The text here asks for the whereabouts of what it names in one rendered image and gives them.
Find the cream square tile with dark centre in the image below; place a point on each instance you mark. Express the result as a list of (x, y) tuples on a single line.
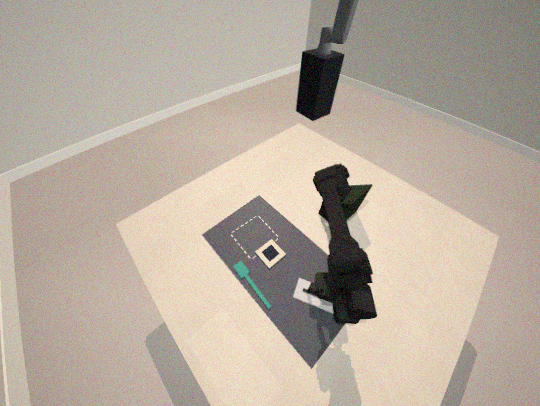
[(270, 253)]

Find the teal small trowel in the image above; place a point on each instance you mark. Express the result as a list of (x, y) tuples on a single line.
[(243, 272)]

